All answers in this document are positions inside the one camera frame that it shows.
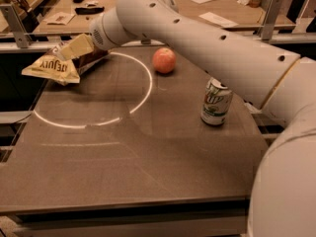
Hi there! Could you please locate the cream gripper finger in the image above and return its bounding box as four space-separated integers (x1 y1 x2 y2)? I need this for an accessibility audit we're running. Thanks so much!
59 34 94 60

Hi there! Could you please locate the brown chip bag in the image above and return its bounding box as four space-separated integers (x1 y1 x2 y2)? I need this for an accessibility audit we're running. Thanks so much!
22 42 108 85

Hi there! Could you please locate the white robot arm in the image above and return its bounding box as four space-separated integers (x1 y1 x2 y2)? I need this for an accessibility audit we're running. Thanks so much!
89 0 316 237

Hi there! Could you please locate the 7up soda can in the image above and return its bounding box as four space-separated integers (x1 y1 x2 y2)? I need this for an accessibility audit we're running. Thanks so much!
200 77 233 126

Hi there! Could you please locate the black tool on table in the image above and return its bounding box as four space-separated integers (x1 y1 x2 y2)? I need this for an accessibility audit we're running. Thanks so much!
75 6 105 15

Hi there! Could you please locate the paper envelope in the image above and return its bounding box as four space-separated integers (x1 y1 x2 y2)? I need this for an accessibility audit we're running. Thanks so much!
44 12 74 26

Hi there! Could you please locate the wooden back table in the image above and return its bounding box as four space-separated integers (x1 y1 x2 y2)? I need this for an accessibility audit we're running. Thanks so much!
33 0 294 37

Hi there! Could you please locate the red apple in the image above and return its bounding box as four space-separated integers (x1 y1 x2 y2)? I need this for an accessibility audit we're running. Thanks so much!
152 47 176 74

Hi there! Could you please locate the white paper slip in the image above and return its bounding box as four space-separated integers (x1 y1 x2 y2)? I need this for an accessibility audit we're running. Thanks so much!
199 12 237 28

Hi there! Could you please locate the left metal bracket post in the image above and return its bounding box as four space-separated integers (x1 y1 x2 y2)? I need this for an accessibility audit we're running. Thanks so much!
0 4 32 48

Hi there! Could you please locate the metal bracket post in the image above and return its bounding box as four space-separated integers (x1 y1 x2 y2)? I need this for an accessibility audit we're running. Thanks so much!
0 4 32 48
141 39 151 44
258 0 283 40

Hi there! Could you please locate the middle metal bracket post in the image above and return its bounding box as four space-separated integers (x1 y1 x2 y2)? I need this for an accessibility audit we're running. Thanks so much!
141 39 151 44

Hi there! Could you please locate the right metal bracket post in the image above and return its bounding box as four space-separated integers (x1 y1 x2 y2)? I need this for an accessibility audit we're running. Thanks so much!
258 0 283 40

